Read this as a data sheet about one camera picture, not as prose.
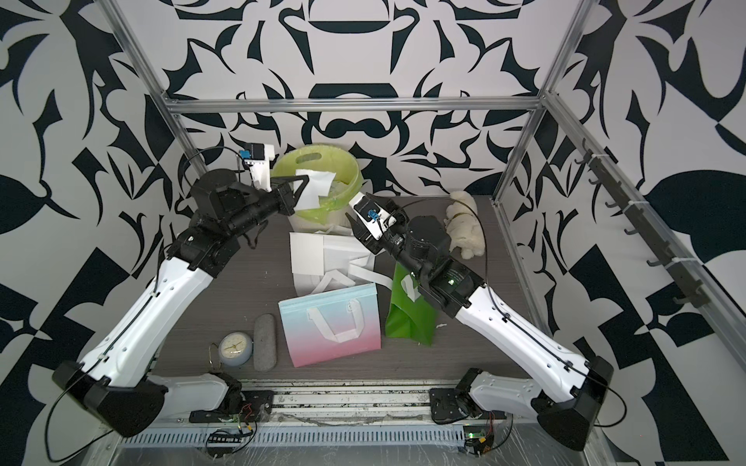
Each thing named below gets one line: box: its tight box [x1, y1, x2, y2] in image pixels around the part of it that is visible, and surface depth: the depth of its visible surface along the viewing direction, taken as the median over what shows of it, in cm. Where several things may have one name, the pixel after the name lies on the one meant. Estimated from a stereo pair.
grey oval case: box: [252, 312, 277, 372], surface depth 83 cm
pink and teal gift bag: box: [277, 283, 382, 368], surface depth 73 cm
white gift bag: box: [289, 232, 394, 297], surface depth 80 cm
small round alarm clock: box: [218, 331, 254, 367], surface depth 82 cm
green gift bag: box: [385, 262, 439, 346], surface depth 71 cm
